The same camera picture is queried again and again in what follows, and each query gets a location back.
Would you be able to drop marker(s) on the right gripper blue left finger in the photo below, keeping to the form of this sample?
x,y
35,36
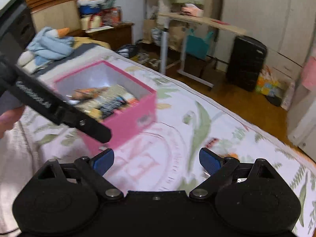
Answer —
x,y
92,171

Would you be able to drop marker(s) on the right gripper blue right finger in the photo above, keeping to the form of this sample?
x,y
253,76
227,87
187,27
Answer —
x,y
220,172

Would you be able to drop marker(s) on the black soda cracker packet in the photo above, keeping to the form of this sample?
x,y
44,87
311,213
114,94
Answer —
x,y
101,110

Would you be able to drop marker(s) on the clear mixed nuts bag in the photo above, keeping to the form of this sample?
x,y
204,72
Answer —
x,y
86,94

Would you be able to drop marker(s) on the person's left hand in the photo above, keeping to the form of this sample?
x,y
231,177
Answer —
x,y
9,118

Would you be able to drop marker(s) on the goose plush in blue blanket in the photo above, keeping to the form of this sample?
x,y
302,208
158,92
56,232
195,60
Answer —
x,y
48,46

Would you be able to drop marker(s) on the wooden padded headboard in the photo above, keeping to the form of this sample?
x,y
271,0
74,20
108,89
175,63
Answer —
x,y
56,14

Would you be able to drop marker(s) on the floral bedspread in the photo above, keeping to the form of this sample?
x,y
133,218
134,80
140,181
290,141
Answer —
x,y
163,156

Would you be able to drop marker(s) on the pink cardboard box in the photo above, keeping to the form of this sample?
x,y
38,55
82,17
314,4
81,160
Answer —
x,y
124,123

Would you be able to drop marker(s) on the cream gift box red ribbon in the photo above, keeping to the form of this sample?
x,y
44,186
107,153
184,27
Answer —
x,y
90,21

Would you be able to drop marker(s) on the blue flower basket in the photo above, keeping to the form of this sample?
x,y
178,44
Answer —
x,y
89,6

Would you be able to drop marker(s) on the colourful gift bag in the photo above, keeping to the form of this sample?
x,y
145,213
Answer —
x,y
269,84

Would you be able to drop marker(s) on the orange drink bottle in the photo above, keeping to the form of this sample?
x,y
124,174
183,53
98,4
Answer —
x,y
117,15

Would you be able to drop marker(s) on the wooden nightstand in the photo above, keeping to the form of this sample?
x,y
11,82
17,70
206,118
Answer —
x,y
117,36

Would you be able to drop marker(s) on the white printed plastic bag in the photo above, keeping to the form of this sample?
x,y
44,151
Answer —
x,y
286,102

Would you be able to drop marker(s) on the black hard-shell suitcase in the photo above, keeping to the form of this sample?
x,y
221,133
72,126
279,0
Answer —
x,y
246,61

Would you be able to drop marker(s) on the teal shopping bag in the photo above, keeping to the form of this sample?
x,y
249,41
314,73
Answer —
x,y
196,46

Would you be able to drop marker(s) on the brown paper bag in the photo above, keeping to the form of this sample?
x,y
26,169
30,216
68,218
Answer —
x,y
150,30

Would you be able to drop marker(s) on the pink hanging bag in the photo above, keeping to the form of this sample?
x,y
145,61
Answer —
x,y
308,75

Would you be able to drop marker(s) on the red booklet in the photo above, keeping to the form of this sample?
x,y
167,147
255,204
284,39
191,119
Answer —
x,y
220,22

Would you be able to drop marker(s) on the wooden rolling side table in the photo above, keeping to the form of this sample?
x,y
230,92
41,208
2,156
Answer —
x,y
189,22

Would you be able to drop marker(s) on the pink tissue box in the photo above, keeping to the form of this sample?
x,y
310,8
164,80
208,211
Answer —
x,y
191,10

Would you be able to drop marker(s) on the white wardrobe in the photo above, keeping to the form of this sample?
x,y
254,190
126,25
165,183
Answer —
x,y
285,27

